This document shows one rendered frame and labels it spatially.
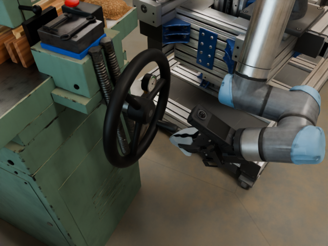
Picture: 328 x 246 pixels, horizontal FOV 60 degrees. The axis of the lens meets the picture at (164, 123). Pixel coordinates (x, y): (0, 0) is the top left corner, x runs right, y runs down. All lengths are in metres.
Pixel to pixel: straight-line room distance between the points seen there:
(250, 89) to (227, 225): 0.88
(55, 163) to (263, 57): 0.56
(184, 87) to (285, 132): 1.13
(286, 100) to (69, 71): 0.46
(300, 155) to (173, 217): 0.91
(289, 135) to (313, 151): 0.05
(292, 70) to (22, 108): 1.65
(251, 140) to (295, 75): 1.34
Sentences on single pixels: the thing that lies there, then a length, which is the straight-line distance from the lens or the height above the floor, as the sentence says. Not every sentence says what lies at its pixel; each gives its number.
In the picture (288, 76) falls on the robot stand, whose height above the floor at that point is 0.21.
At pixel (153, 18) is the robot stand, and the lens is 1.25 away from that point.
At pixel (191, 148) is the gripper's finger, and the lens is 0.69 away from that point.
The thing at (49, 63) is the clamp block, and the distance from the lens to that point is 0.65.
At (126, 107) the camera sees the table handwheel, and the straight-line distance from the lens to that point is 0.67.
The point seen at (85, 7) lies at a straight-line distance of 0.67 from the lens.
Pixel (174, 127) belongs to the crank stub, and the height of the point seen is 0.72.
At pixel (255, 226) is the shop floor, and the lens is 1.45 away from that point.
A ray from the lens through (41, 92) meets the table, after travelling 0.66.
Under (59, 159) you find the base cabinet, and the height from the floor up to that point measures 0.68.
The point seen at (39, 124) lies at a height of 0.82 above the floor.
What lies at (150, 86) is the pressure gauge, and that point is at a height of 0.66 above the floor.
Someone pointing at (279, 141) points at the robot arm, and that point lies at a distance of 0.60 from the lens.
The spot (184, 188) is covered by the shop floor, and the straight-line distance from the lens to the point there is 1.48.
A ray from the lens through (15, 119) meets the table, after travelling 0.63.
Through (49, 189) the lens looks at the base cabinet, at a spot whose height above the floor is 0.62.
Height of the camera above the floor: 1.28
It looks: 47 degrees down
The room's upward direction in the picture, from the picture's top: straight up
